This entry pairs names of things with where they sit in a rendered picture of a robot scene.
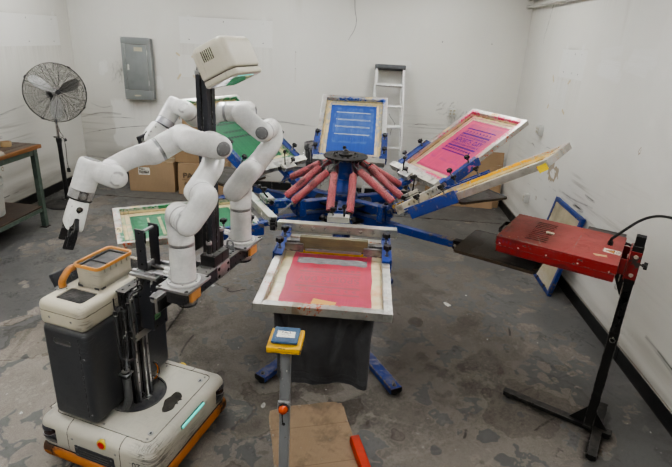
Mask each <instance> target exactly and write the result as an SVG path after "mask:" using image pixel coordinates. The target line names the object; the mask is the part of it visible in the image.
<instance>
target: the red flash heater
mask: <svg viewBox="0 0 672 467"><path fill-rule="evenodd" d="M546 231H549V232H553V233H555V234H554V235H550V234H547V233H546ZM612 236H614V235H612V234H608V233H603V232H599V231H594V230H590V229H586V228H581V227H577V226H572V225H568V224H563V223H559V222H554V221H550V220H546V219H541V218H537V217H532V216H528V215H523V214H519V215H518V216H517V217H516V218H515V219H514V220H512V221H511V222H510V223H509V224H508V225H507V226H506V227H505V228H504V229H503V230H502V231H501V232H500V233H499V234H498V235H497V236H496V241H495V244H496V249H495V251H498V252H501V253H505V254H509V255H513V256H516V257H520V258H524V259H527V260H531V261H535V262H538V263H542V264H546V265H549V266H553V267H557V268H561V269H564V270H568V271H572V272H575V273H579V274H583V275H586V276H590V277H594V278H597V279H601V280H605V281H609V282H613V279H614V276H615V275H616V273H617V274H621V275H623V277H622V279H623V280H624V277H625V273H626V270H627V266H628V262H629V259H630V255H631V252H630V251H632V247H633V244H634V243H632V245H631V247H628V246H625V244H626V240H627V238H625V237H621V236H618V237H616V238H615V239H613V245H612V246H610V245H608V244H607V243H608V241H609V240H610V238H611V237H612Z"/></svg>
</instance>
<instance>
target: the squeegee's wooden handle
mask: <svg viewBox="0 0 672 467"><path fill-rule="evenodd" d="M300 243H303V244H304V245H303V250H305V248H310V249H323V250H336V251H349V252H362V253H361V254H363V252H364V248H368V240H366V239H353V238H339V237H326V236H313V235H301V236H300Z"/></svg>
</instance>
